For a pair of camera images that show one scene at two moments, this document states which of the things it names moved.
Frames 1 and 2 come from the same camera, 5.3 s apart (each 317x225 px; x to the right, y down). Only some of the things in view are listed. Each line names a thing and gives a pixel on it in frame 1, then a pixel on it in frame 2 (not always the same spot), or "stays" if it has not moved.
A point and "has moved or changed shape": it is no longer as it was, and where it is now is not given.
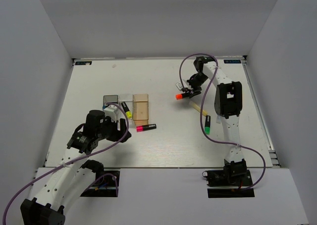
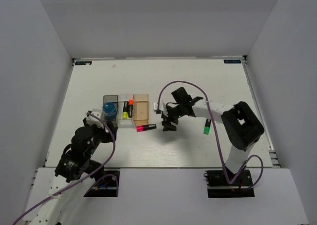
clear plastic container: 128,100 stays
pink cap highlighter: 139,128 stays
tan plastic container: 140,109 stays
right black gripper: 197,91 -> 167,119
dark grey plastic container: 108,98 stays
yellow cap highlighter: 128,113 has moved or changed shape
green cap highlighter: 207,125 stays
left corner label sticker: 78,63 stays
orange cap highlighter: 180,96 has moved or changed shape
